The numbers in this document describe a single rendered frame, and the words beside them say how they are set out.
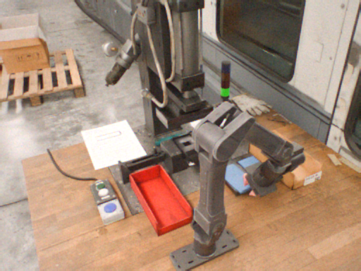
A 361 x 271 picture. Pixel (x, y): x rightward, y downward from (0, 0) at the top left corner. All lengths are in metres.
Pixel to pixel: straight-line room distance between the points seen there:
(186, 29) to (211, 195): 0.50
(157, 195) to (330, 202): 0.57
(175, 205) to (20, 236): 1.53
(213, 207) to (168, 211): 0.29
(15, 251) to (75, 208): 1.25
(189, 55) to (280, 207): 0.57
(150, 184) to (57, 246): 0.36
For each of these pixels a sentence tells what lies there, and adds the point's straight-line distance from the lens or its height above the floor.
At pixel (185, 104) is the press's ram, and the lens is 1.14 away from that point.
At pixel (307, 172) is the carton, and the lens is 1.34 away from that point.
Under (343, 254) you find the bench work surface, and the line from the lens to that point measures 1.12.
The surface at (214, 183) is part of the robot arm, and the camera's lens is 0.84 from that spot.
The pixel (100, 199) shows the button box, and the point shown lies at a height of 0.93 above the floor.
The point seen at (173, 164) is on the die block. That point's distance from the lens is 1.26.
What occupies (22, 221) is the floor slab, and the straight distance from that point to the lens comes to 2.61.
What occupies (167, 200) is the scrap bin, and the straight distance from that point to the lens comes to 1.18.
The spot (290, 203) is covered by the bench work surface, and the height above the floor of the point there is 0.90.
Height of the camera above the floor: 1.74
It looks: 35 degrees down
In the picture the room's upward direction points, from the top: 3 degrees counter-clockwise
